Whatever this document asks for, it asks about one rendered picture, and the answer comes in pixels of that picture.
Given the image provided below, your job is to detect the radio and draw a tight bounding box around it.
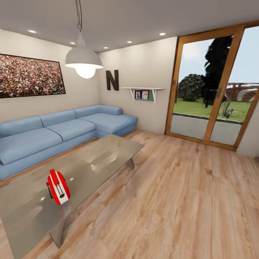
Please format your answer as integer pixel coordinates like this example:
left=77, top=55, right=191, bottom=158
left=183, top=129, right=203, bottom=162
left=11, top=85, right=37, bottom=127
left=46, top=169, right=70, bottom=205

